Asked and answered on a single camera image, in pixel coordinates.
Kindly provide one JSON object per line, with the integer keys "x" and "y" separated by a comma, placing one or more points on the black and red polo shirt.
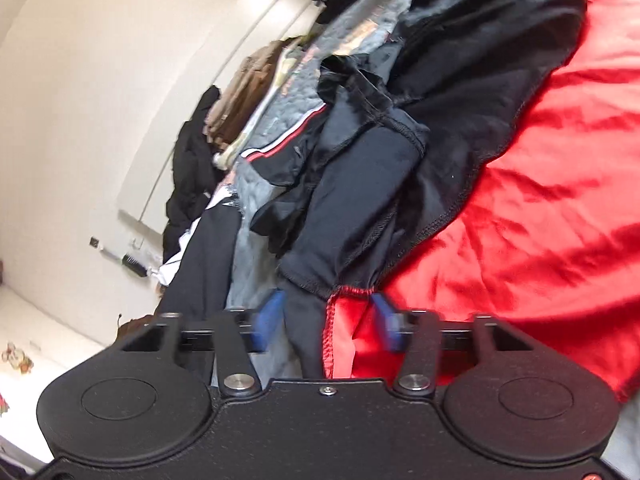
{"x": 550, "y": 185}

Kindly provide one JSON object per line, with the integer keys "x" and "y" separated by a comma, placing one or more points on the cartoon mouse wall sticker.
{"x": 15, "y": 357}

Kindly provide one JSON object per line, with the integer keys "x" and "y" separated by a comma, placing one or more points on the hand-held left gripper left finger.
{"x": 267, "y": 320}

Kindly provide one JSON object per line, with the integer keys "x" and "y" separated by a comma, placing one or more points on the brown coat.
{"x": 135, "y": 325}

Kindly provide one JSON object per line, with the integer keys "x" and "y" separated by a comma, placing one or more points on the white wardrobe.
{"x": 45, "y": 320}

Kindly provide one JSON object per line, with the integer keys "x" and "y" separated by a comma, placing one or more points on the black garment with white trim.
{"x": 205, "y": 260}

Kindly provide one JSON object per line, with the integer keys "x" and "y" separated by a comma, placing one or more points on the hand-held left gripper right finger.
{"x": 387, "y": 322}

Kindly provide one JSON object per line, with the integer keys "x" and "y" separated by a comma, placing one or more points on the white bed headboard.
{"x": 165, "y": 135}

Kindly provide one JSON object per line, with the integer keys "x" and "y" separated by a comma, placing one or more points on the stack of folded brown clothes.
{"x": 250, "y": 90}

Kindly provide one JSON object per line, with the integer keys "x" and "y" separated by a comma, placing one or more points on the black jacket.
{"x": 192, "y": 170}

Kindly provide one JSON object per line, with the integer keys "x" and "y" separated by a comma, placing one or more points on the grey quilted bedspread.
{"x": 255, "y": 190}

